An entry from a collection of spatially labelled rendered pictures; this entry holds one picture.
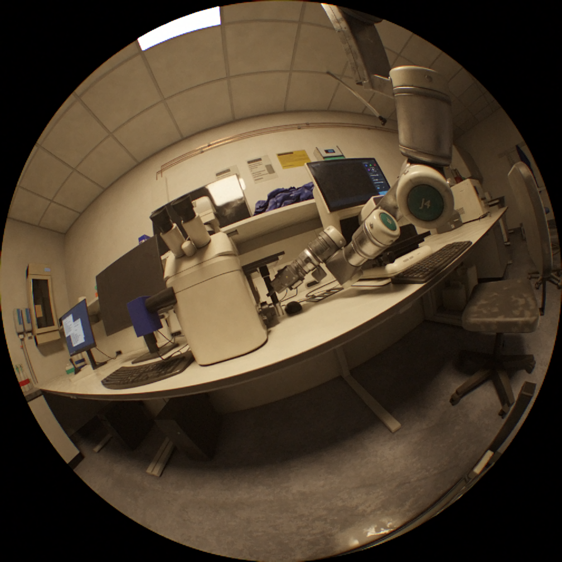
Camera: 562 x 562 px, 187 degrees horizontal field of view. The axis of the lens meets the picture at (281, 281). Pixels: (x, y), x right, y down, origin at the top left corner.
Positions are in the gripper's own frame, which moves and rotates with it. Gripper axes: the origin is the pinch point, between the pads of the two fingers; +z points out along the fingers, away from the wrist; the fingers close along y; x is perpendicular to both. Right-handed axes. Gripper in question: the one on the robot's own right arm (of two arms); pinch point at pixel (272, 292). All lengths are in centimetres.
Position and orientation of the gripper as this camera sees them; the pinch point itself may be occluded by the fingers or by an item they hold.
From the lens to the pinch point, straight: 60.5
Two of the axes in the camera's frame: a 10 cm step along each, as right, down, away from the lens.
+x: -6.4, -7.7, 0.9
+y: 2.8, -1.1, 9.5
